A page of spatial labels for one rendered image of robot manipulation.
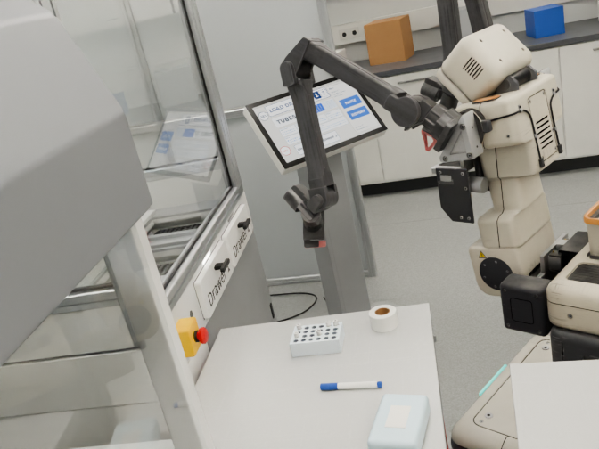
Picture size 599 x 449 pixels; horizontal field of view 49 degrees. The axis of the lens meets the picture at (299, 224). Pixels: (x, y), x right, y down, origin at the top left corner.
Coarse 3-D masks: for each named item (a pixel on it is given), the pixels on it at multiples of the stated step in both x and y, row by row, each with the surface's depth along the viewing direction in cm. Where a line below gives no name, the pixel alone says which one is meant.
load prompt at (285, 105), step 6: (318, 90) 269; (324, 90) 270; (318, 96) 267; (324, 96) 268; (276, 102) 260; (282, 102) 260; (288, 102) 261; (270, 108) 257; (276, 108) 258; (282, 108) 259; (288, 108) 260; (270, 114) 256; (276, 114) 257
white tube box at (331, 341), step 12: (312, 324) 167; (324, 324) 165; (300, 336) 163; (312, 336) 163; (324, 336) 160; (336, 336) 159; (300, 348) 160; (312, 348) 160; (324, 348) 159; (336, 348) 158
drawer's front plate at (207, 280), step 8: (216, 248) 195; (224, 248) 198; (216, 256) 190; (224, 256) 197; (208, 264) 184; (208, 272) 181; (216, 272) 188; (232, 272) 202; (200, 280) 175; (208, 280) 180; (216, 280) 187; (200, 288) 174; (208, 288) 179; (216, 288) 186; (224, 288) 192; (200, 296) 175; (216, 296) 185; (200, 304) 176; (208, 304) 177; (216, 304) 184; (208, 312) 177
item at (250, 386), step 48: (240, 336) 177; (288, 336) 171; (384, 336) 162; (432, 336) 157; (240, 384) 155; (288, 384) 151; (384, 384) 143; (432, 384) 140; (240, 432) 138; (288, 432) 135; (336, 432) 132; (432, 432) 126
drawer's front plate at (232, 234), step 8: (240, 208) 224; (240, 216) 220; (248, 216) 230; (232, 224) 211; (232, 232) 209; (240, 232) 218; (248, 232) 227; (224, 240) 203; (232, 240) 207; (248, 240) 226; (232, 248) 206; (232, 256) 205; (240, 256) 213; (232, 264) 206
